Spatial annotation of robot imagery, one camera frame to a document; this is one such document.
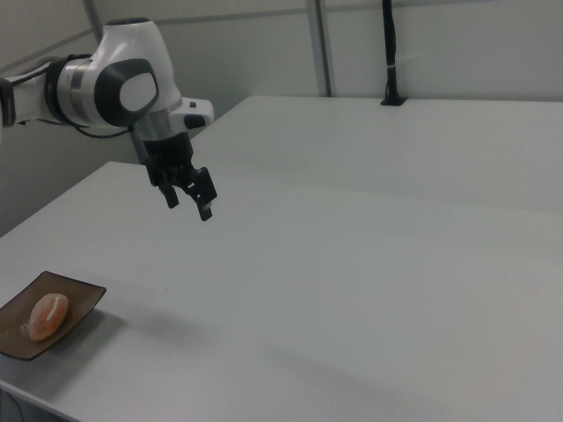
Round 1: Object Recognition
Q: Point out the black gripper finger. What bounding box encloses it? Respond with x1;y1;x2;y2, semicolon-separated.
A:
184;166;219;222
158;176;181;209

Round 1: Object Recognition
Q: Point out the grey partition post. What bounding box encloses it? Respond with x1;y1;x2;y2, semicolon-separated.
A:
306;0;333;98

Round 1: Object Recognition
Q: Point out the black pole with clamp base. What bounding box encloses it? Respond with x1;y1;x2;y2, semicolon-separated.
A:
380;0;409;108

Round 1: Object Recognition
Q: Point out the brown square ceramic plate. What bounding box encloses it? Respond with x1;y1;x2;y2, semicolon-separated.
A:
0;270;108;362

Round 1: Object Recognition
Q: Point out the sugar-coated bread roll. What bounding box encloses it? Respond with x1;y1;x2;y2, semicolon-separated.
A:
28;292;70;343

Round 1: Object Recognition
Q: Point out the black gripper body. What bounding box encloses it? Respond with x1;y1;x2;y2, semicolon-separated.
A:
143;133;200;189

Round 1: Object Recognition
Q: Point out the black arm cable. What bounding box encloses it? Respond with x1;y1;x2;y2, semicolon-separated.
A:
65;120;138;139

